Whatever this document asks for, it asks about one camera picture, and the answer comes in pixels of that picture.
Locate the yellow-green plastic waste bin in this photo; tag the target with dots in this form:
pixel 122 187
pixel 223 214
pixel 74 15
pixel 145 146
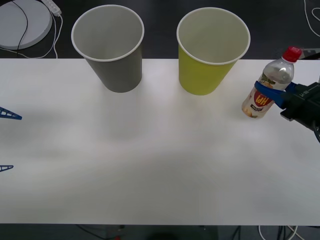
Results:
pixel 200 77

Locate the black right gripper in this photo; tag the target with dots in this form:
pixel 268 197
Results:
pixel 303 105

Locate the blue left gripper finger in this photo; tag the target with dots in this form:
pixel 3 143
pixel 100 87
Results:
pixel 10 114
pixel 5 167

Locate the clear bottle with red cap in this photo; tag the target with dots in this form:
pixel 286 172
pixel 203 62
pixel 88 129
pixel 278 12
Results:
pixel 277 71

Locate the round pale grey disc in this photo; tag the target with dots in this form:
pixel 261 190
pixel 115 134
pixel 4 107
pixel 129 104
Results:
pixel 12 27

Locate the grey marker board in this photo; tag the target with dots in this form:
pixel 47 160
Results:
pixel 311 51

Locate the white power strip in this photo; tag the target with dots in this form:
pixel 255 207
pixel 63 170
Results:
pixel 53 6

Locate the grey plastic waste bin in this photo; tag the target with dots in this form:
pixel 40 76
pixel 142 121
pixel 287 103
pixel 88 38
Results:
pixel 117 75

